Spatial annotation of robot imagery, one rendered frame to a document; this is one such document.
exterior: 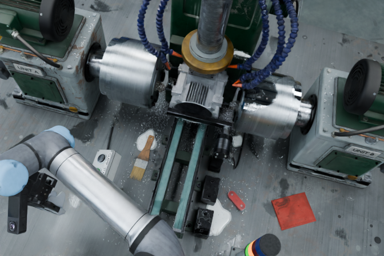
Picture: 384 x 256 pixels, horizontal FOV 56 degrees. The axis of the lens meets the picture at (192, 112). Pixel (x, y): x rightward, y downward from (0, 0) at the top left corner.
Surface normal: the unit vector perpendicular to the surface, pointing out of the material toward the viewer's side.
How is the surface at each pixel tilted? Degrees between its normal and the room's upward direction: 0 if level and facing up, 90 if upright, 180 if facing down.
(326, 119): 0
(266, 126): 69
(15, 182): 60
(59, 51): 0
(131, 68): 28
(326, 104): 0
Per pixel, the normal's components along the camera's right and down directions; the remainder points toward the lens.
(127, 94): -0.19, 0.69
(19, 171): 0.83, 0.11
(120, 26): 0.08, -0.46
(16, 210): -0.45, -0.05
